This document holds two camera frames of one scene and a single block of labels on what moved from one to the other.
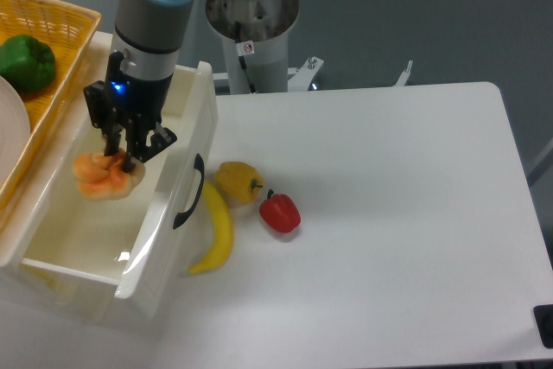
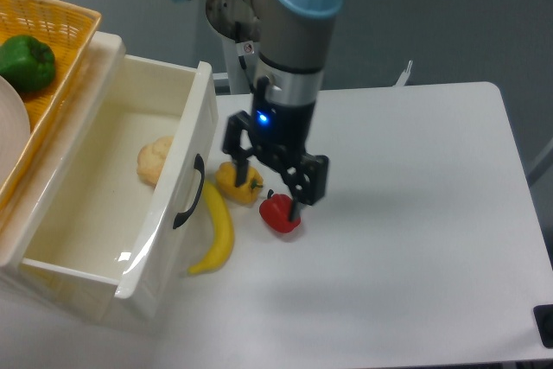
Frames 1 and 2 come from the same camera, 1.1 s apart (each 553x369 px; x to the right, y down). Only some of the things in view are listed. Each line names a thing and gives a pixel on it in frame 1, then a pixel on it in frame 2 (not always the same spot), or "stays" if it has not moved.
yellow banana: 225,237 stays
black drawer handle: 180,217 stays
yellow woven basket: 67,28 stays
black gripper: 129,110 → 276,133
